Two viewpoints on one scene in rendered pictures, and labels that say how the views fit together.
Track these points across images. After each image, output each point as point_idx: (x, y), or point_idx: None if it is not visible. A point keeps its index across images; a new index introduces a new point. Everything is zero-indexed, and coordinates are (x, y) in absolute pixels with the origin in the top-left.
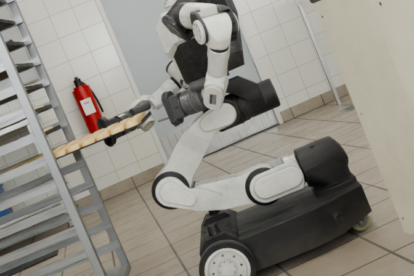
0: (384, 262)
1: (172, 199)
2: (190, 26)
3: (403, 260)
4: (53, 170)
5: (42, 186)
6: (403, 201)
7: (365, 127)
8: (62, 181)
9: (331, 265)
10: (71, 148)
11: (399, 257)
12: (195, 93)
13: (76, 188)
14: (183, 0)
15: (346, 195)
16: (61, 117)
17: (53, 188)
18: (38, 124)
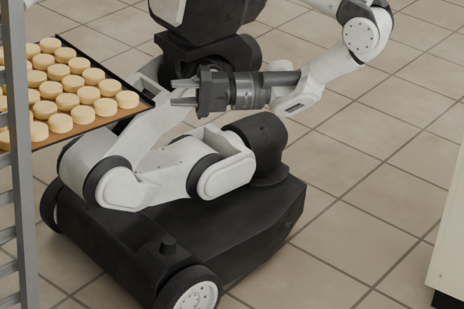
0: (379, 305)
1: (119, 199)
2: (314, 3)
3: (405, 307)
4: (24, 181)
5: None
6: (462, 265)
7: (460, 185)
8: (32, 198)
9: (299, 294)
10: (41, 136)
11: (393, 300)
12: (265, 90)
13: None
14: None
15: (297, 198)
16: None
17: (3, 204)
18: (28, 103)
